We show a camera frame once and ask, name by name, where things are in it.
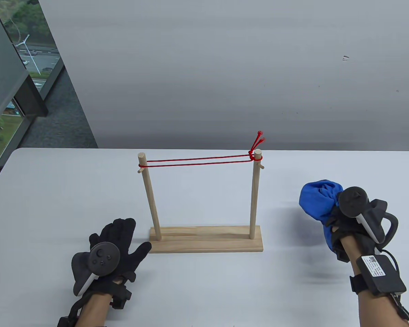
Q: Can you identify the person's left hand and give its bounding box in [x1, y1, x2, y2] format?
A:
[89, 218, 152, 309]

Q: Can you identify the person's right hand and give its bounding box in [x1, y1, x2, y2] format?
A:
[325, 199, 385, 263]

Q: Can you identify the blue towel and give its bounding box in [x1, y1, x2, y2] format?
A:
[299, 180, 344, 244]

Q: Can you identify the wooden rack with posts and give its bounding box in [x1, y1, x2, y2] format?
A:
[138, 149, 264, 253]

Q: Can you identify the red elastic cord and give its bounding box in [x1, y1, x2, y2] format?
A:
[139, 131, 266, 168]

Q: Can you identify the person's right forearm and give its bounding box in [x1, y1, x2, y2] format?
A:
[339, 235, 409, 327]

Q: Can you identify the dark grey left hand controller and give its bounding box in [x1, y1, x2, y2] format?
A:
[71, 242, 120, 297]

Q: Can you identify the dark grey hand controller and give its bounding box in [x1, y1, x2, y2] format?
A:
[71, 242, 120, 297]
[338, 186, 398, 249]

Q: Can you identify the dark grey right hand controller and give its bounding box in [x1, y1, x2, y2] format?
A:
[338, 186, 398, 249]

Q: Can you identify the black labelled wrist box strap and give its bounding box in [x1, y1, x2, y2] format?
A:
[349, 255, 407, 295]

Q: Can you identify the black cable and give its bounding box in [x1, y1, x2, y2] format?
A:
[378, 249, 409, 327]

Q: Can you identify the black plain wrist box strap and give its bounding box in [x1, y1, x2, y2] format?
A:
[57, 296, 86, 327]

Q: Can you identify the grey window frame post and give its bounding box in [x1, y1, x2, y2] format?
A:
[0, 0, 49, 137]

